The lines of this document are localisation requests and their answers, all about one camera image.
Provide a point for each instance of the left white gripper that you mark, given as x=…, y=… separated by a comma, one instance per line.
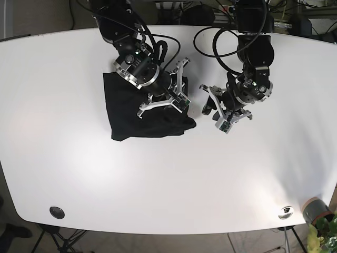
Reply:
x=227, y=109

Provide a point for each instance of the silver table grommet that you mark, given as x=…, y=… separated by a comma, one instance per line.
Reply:
x=285, y=212

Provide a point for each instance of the grey plant pot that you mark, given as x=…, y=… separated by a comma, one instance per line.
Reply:
x=314, y=209

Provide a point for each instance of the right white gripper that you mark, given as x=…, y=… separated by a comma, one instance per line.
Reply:
x=167, y=90

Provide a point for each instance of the black table grommet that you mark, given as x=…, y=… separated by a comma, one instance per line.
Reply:
x=57, y=212

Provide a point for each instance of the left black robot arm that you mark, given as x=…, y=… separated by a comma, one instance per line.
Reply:
x=255, y=51

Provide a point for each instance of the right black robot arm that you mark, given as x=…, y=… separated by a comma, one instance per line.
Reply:
x=139, y=56

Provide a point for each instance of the green potted plant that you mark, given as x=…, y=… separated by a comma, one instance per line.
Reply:
x=322, y=235

